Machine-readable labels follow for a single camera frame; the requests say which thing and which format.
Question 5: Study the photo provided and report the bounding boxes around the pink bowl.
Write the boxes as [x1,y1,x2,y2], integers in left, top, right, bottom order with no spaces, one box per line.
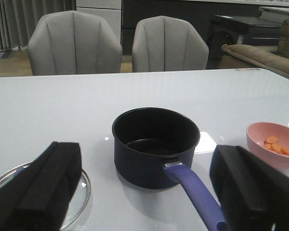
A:
[246,122,289,169]

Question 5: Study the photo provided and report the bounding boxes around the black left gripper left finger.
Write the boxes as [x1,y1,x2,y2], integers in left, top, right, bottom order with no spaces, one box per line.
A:
[0,142,82,231]

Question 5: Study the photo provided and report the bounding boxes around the grey upholstered chair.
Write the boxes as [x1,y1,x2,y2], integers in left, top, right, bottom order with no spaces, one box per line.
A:
[28,11,122,76]
[132,15,209,72]

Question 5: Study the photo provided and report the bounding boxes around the white cabinet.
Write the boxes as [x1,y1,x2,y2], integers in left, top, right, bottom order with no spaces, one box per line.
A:
[76,0,122,43]

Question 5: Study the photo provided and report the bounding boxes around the dark counter sideboard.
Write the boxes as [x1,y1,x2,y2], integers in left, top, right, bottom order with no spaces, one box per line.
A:
[121,0,261,61]

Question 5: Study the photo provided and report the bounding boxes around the right grey upholstered chair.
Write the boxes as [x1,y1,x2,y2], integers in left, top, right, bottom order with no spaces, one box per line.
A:
[132,15,209,72]

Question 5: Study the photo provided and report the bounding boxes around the beige sofa cushion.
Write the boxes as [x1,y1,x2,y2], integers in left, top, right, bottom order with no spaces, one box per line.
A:
[220,19,289,79]

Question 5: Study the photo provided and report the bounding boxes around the dark blue saucepan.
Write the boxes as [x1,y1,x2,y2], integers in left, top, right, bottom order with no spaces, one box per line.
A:
[112,107,228,231]

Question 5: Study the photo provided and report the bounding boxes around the orange ham slices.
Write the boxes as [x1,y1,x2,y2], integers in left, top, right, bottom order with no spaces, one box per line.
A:
[263,136,289,156]

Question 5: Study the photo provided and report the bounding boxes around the left grey upholstered chair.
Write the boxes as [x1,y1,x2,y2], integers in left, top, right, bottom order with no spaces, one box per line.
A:
[28,11,122,76]

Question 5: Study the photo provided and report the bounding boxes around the glass lid with blue knob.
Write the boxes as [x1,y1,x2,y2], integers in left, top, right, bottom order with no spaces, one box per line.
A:
[0,162,91,231]

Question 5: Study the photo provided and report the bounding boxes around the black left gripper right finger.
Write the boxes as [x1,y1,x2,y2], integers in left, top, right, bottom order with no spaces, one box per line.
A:
[210,145,289,231]

